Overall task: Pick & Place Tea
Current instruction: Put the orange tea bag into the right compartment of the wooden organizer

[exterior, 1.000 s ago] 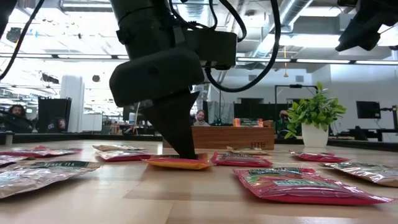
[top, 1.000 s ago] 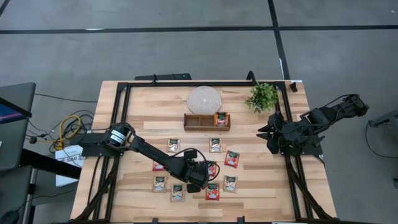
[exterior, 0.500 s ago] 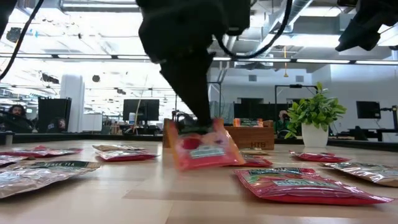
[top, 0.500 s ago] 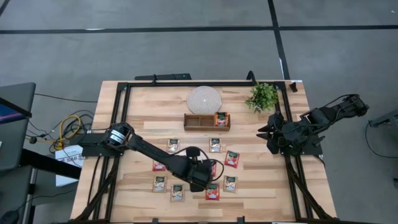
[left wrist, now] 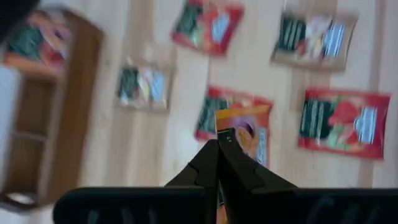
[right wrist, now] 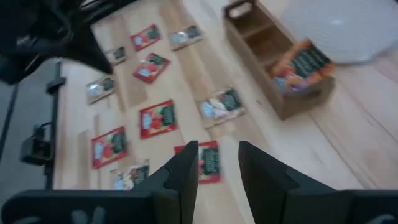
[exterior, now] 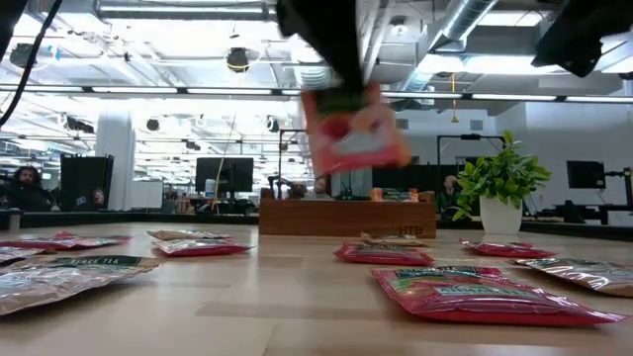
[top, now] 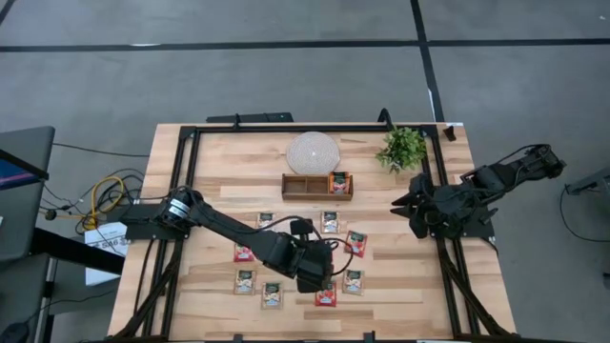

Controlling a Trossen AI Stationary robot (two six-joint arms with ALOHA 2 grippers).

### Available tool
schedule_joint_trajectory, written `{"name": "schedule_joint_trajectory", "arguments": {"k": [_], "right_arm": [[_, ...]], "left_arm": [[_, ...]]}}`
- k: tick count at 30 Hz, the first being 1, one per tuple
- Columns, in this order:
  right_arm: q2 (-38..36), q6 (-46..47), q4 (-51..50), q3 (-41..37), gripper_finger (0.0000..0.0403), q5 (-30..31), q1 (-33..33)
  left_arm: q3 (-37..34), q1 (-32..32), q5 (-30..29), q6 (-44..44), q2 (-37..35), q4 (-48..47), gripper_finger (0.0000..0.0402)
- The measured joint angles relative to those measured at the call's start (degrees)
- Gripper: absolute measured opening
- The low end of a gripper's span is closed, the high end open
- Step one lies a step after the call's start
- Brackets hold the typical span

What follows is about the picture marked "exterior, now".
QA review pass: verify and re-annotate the ceiling light strip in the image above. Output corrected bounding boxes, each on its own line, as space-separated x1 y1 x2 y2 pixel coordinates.
380 91 633 104
0 84 342 98

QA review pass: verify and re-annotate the black ceiling camera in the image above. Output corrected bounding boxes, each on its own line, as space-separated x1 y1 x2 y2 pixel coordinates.
226 46 250 74

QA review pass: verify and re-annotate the wooden tea box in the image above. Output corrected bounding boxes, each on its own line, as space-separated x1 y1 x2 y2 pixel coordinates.
258 190 438 239

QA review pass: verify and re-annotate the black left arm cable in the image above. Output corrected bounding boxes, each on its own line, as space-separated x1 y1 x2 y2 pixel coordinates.
0 0 64 128

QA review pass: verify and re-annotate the person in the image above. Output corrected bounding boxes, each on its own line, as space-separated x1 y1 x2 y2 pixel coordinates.
438 174 464 220
296 175 331 200
0 165 53 213

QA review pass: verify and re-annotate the silver packet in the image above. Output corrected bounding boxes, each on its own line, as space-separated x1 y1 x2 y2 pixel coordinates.
513 256 633 298

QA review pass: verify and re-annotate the orange peach tea packet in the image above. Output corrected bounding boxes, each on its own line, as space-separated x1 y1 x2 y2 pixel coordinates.
369 186 421 203

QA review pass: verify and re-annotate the green plant in white pot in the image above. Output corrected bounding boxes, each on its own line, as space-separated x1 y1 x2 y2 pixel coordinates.
452 130 553 235

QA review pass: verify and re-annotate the black computer monitor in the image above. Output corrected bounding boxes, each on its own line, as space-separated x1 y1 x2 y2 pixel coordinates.
195 156 254 194
566 160 607 190

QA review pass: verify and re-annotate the tall black panel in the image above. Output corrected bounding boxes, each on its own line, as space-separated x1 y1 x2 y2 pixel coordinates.
60 155 115 213

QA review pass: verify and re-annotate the white board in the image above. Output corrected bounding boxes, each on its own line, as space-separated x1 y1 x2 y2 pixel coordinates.
131 178 164 210

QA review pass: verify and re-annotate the orange hanging pendant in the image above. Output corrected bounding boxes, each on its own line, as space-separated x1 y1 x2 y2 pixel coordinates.
449 72 460 125

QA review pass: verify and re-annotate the red strawberry tea packet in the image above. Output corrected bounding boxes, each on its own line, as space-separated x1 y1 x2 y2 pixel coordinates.
333 240 435 267
0 230 133 251
150 238 256 258
300 81 412 175
459 238 558 259
370 265 630 327

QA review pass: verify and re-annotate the black metal stand frame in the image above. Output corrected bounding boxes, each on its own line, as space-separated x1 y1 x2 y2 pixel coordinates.
436 133 506 167

